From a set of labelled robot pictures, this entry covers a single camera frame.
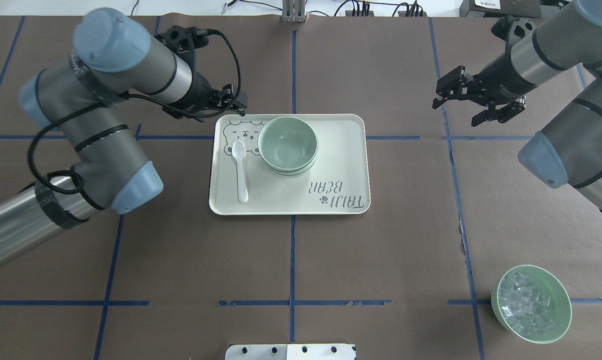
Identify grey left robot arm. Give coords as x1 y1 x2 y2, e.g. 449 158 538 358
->
0 7 247 267

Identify white plastic spoon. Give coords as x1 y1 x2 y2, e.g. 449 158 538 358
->
231 139 249 203

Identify cream tray with bear print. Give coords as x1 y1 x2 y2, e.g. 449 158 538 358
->
208 114 371 215

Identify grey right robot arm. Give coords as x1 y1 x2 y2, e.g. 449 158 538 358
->
432 0 602 214

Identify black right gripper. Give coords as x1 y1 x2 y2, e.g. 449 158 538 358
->
432 52 538 127

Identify black box with label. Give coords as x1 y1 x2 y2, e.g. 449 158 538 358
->
459 0 541 18

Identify green bowl on tray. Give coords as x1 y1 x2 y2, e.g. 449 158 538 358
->
269 168 310 178

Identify background black cables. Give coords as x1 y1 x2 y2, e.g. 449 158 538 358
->
221 0 426 18

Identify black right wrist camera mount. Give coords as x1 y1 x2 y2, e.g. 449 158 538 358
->
491 14 537 44

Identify green bowl with ice cubes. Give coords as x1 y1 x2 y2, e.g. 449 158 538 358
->
491 264 573 345

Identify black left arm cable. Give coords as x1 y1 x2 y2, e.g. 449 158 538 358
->
27 29 243 211

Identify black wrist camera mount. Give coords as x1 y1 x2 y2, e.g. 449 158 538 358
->
154 25 211 66
491 14 537 44

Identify grey metal bracket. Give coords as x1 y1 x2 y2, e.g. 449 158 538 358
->
282 0 307 24

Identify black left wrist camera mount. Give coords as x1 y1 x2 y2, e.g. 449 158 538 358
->
154 25 211 66

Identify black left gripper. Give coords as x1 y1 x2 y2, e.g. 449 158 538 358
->
163 73 247 121

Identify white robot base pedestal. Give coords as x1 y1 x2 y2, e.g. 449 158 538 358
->
225 342 357 360

